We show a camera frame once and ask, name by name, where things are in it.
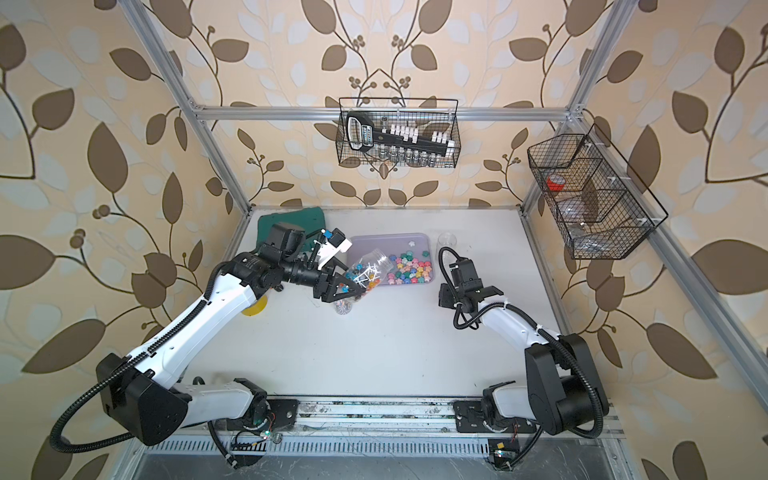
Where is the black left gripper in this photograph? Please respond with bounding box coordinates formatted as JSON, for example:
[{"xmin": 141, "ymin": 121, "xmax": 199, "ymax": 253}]
[{"xmin": 278, "ymin": 257, "xmax": 361, "ymax": 303}]

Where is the small clear sprinkles jar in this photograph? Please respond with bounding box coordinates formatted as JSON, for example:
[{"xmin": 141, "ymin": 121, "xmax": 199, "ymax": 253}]
[{"xmin": 333, "ymin": 299, "xmax": 354, "ymax": 315}]

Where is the red lid candy jar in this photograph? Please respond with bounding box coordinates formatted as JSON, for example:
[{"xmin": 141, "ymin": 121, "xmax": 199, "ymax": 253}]
[{"xmin": 345, "ymin": 249, "xmax": 396, "ymax": 292}]

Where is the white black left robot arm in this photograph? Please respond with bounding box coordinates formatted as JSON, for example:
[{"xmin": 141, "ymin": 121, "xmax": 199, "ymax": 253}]
[{"xmin": 49, "ymin": 223, "xmax": 365, "ymax": 454}]

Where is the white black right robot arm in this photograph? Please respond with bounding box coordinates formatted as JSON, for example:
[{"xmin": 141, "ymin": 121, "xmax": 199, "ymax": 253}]
[{"xmin": 437, "ymin": 246, "xmax": 610, "ymax": 472}]

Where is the pile of star candies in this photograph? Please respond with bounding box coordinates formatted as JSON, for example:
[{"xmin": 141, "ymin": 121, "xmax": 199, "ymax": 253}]
[{"xmin": 385, "ymin": 240, "xmax": 435, "ymax": 286}]

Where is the green plastic tool case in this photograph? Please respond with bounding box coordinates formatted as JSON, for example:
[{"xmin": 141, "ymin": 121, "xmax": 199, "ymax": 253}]
[{"xmin": 256, "ymin": 207, "xmax": 326, "ymax": 246}]

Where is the lilac plastic tray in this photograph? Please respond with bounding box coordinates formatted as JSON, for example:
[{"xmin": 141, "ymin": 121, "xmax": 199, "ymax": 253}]
[{"xmin": 346, "ymin": 233, "xmax": 436, "ymax": 278}]

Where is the yellow tape roll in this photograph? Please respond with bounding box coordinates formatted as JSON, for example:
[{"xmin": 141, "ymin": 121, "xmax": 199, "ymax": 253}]
[{"xmin": 242, "ymin": 296, "xmax": 268, "ymax": 317}]

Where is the red item in basket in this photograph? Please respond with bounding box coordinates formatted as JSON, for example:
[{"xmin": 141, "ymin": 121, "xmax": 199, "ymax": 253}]
[{"xmin": 546, "ymin": 174, "xmax": 567, "ymax": 194}]

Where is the black socket set rack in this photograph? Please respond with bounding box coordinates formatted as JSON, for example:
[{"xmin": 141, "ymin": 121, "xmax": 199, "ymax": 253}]
[{"xmin": 336, "ymin": 109, "xmax": 461, "ymax": 158}]

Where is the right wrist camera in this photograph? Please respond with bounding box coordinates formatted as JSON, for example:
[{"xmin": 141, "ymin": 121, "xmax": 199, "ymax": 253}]
[{"xmin": 450, "ymin": 258, "xmax": 483, "ymax": 294}]

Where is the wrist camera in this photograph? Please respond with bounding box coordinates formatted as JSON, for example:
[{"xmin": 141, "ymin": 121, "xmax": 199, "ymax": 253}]
[
  {"xmin": 450, "ymin": 258, "xmax": 483, "ymax": 294},
  {"xmin": 313, "ymin": 228, "xmax": 352, "ymax": 269}
]

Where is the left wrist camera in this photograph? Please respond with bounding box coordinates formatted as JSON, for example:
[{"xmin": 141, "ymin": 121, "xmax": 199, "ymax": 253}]
[{"xmin": 313, "ymin": 228, "xmax": 352, "ymax": 269}]

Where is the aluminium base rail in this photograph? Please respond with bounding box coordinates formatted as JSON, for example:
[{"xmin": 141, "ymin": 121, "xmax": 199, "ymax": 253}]
[{"xmin": 121, "ymin": 396, "xmax": 629, "ymax": 469}]

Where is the black wire basket right wall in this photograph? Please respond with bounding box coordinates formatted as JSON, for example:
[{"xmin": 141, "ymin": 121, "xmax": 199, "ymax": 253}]
[{"xmin": 527, "ymin": 125, "xmax": 668, "ymax": 260}]

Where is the black wire basket wall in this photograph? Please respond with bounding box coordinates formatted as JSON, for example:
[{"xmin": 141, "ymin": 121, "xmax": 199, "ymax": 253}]
[
  {"xmin": 527, "ymin": 125, "xmax": 668, "ymax": 260},
  {"xmin": 334, "ymin": 96, "xmax": 461, "ymax": 169}
]

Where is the black wire basket back wall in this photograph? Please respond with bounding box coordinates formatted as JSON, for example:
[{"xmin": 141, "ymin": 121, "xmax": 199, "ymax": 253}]
[{"xmin": 334, "ymin": 96, "xmax": 461, "ymax": 169}]

